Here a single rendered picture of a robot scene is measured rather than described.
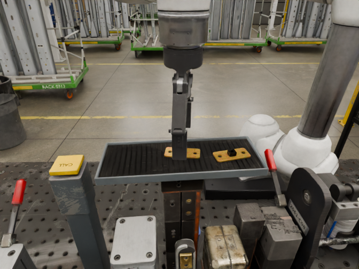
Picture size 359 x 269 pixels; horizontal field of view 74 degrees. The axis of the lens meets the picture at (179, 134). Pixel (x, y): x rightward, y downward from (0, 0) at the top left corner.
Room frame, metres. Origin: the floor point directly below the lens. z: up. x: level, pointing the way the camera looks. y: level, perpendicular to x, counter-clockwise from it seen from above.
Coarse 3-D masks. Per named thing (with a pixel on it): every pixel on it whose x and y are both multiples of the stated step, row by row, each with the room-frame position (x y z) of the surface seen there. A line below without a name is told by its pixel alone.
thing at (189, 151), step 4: (168, 148) 0.49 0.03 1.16; (188, 148) 0.49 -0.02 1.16; (192, 148) 0.49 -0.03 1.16; (196, 148) 0.49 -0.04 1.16; (188, 152) 0.47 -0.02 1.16; (192, 152) 0.47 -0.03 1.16; (196, 152) 0.47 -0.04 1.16; (168, 156) 0.46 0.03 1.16; (188, 156) 0.45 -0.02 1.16; (192, 156) 0.45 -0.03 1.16; (196, 156) 0.45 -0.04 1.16
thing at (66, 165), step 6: (60, 156) 0.46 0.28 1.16; (66, 156) 0.46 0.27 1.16; (72, 156) 0.46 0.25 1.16; (78, 156) 0.46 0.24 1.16; (54, 162) 0.44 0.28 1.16; (60, 162) 0.44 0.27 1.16; (66, 162) 0.44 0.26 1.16; (72, 162) 0.44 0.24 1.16; (78, 162) 0.44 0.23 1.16; (54, 168) 0.41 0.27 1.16; (60, 168) 0.41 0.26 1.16; (66, 168) 0.41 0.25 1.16; (72, 168) 0.41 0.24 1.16; (78, 168) 0.42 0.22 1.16; (54, 174) 0.40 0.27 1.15; (60, 174) 0.40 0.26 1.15; (66, 174) 0.41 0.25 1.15; (72, 174) 0.41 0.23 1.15
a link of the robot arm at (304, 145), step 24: (336, 0) 0.76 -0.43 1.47; (336, 24) 0.76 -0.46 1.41; (336, 48) 0.74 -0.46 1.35; (336, 72) 0.73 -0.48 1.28; (312, 96) 0.76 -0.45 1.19; (336, 96) 0.72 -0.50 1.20; (312, 120) 0.74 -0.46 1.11; (288, 144) 0.76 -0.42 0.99; (312, 144) 0.71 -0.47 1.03; (288, 168) 0.73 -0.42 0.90; (312, 168) 0.69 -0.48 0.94; (336, 168) 0.68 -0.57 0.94
